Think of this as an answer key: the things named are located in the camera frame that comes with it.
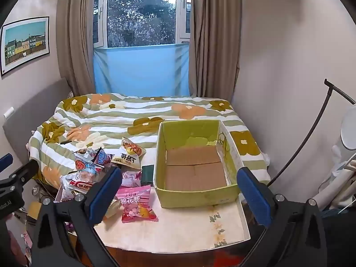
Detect black curved stand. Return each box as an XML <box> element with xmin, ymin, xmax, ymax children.
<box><xmin>268</xmin><ymin>79</ymin><xmax>356</xmax><ymax>185</ymax></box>

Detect cream cheese stick packet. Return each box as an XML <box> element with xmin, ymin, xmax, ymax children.
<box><xmin>111</xmin><ymin>138</ymin><xmax>147</xmax><ymax>170</ymax></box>

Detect white translucent packet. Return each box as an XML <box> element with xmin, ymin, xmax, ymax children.
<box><xmin>104</xmin><ymin>199</ymin><xmax>123</xmax><ymax>221</ymax></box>

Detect green cardboard box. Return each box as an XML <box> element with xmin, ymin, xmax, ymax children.
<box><xmin>153</xmin><ymin>119</ymin><xmax>242</xmax><ymax>208</ymax></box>

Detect white red snack packet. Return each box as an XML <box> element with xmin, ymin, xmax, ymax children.
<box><xmin>60</xmin><ymin>172</ymin><xmax>98</xmax><ymax>202</ymax></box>

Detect dark green packet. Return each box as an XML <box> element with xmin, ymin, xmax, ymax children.
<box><xmin>141</xmin><ymin>165</ymin><xmax>155</xmax><ymax>184</ymax></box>

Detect grey headboard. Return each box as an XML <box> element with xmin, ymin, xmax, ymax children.
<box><xmin>3</xmin><ymin>77</ymin><xmax>74</xmax><ymax>145</ymax></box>

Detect light blue cloth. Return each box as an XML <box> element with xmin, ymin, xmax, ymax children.
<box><xmin>93</xmin><ymin>44</ymin><xmax>190</xmax><ymax>98</ymax></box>

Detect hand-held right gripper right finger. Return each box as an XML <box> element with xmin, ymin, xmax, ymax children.
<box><xmin>236</xmin><ymin>167</ymin><xmax>327</xmax><ymax>267</ymax></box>

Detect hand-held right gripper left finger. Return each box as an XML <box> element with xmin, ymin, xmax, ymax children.
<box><xmin>32</xmin><ymin>167</ymin><xmax>123</xmax><ymax>267</ymax></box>

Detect pink marshmallow packet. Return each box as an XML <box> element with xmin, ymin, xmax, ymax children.
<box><xmin>115</xmin><ymin>184</ymin><xmax>159</xmax><ymax>223</ymax></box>

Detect floral striped blanket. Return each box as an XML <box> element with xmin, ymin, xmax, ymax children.
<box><xmin>26</xmin><ymin>92</ymin><xmax>271</xmax><ymax>185</ymax></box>

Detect white round appliance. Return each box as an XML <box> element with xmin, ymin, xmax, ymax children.
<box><xmin>331</xmin><ymin>106</ymin><xmax>356</xmax><ymax>201</ymax></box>

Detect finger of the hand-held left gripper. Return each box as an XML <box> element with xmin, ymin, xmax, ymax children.
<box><xmin>0</xmin><ymin>160</ymin><xmax>39</xmax><ymax>194</ymax></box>
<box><xmin>0</xmin><ymin>154</ymin><xmax>14</xmax><ymax>174</ymax></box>

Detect white tube frame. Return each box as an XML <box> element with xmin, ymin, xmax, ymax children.
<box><xmin>314</xmin><ymin>153</ymin><xmax>356</xmax><ymax>209</ymax></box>

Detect pink white snack packet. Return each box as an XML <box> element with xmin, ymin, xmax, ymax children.
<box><xmin>119</xmin><ymin>169</ymin><xmax>142</xmax><ymax>188</ymax></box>

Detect brown cardboard piece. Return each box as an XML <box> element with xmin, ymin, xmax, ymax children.
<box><xmin>26</xmin><ymin>202</ymin><xmax>42</xmax><ymax>220</ymax></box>

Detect wall poster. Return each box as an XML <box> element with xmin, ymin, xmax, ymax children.
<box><xmin>0</xmin><ymin>17</ymin><xmax>51</xmax><ymax>76</ymax></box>

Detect window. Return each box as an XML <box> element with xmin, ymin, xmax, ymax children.
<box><xmin>93</xmin><ymin>0</ymin><xmax>192</xmax><ymax>48</ymax></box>

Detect blue white snack packet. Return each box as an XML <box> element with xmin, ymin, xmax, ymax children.
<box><xmin>73</xmin><ymin>148</ymin><xmax>104</xmax><ymax>179</ymax></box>

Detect white floral bed table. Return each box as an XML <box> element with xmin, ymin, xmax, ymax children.
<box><xmin>54</xmin><ymin>145</ymin><xmax>252</xmax><ymax>249</ymax></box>

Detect beige curtain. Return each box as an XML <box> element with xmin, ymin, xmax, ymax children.
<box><xmin>56</xmin><ymin>0</ymin><xmax>98</xmax><ymax>96</ymax></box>
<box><xmin>188</xmin><ymin>0</ymin><xmax>244</xmax><ymax>98</ymax></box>

